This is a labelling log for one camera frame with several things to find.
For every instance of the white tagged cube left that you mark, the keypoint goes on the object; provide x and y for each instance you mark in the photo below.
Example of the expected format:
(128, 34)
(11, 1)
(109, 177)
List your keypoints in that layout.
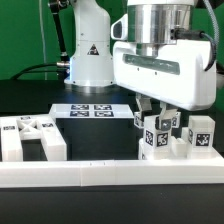
(137, 121)

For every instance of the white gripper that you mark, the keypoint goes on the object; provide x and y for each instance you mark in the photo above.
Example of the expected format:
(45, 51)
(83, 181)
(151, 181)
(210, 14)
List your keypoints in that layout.
(155, 56)

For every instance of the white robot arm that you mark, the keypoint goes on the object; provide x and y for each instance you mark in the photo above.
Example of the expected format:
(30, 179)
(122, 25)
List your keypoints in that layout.
(91, 66)

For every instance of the white flat tagged plate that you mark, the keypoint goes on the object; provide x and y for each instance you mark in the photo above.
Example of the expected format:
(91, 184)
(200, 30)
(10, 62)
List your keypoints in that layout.
(87, 111)

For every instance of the white boundary fence frame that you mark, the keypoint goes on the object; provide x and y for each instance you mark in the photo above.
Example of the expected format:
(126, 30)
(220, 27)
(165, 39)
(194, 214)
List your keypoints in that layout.
(96, 173)

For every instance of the white chair seat part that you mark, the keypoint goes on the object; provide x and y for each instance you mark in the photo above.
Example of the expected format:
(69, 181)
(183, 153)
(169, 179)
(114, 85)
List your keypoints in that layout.
(177, 149)

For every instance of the white tagged cube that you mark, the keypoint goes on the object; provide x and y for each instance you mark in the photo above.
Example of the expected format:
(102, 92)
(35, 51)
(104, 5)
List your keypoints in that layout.
(137, 121)
(176, 120)

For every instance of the white tagged cube right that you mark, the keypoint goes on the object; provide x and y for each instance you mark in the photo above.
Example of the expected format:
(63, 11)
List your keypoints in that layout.
(176, 120)

